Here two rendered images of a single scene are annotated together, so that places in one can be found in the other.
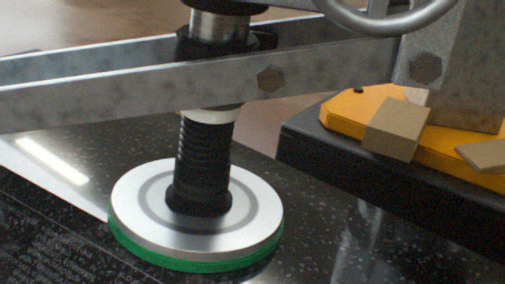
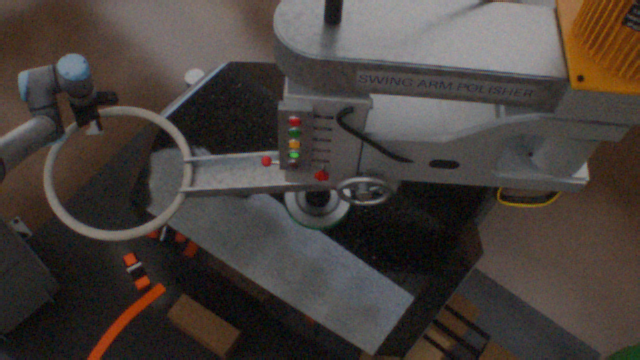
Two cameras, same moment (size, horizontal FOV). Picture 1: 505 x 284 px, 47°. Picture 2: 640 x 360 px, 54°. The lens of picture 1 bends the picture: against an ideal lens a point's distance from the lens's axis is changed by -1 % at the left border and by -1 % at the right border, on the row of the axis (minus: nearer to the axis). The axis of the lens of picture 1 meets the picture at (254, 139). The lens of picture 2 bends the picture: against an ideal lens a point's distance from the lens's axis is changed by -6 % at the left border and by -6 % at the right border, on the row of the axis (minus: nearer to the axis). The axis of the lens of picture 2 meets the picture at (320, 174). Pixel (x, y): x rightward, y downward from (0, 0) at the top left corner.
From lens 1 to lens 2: 1.59 m
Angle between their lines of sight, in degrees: 35
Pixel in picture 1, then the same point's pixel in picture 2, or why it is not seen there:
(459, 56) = not seen: hidden behind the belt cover
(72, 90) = (271, 187)
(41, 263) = (261, 216)
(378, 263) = (385, 221)
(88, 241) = (278, 211)
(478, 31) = not seen: hidden behind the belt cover
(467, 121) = not seen: hidden behind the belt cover
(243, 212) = (334, 202)
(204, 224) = (319, 211)
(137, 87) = (293, 187)
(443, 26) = (393, 183)
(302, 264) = (355, 223)
